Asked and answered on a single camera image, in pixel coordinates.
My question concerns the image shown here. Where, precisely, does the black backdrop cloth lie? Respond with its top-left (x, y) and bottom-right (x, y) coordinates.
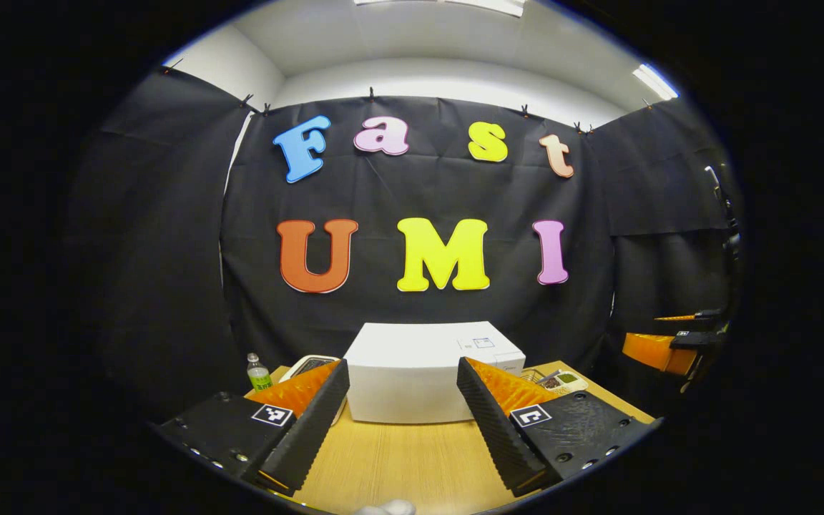
top-left (69, 68), bottom-right (745, 430)

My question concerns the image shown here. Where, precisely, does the white toaster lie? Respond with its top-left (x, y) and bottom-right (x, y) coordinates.
top-left (280, 354), bottom-right (348, 426)

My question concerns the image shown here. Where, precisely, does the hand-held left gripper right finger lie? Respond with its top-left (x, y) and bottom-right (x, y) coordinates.
top-left (456, 356), bottom-right (659, 498)

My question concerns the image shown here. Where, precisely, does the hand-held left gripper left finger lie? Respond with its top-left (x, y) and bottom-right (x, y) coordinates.
top-left (154, 359), bottom-right (350, 496)

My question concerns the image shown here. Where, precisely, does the green label drink bottle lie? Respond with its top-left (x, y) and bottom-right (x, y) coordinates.
top-left (246, 353), bottom-right (274, 392)

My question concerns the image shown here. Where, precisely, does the white microwave oven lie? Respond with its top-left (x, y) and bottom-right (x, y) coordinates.
top-left (344, 322), bottom-right (527, 424)

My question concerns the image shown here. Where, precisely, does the ceiling light panel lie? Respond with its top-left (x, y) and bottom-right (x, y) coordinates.
top-left (632, 63), bottom-right (679, 101)
top-left (355, 0), bottom-right (527, 18)

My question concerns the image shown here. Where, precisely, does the divided white seed dish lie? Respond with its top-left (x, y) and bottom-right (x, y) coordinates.
top-left (537, 370), bottom-right (589, 398)

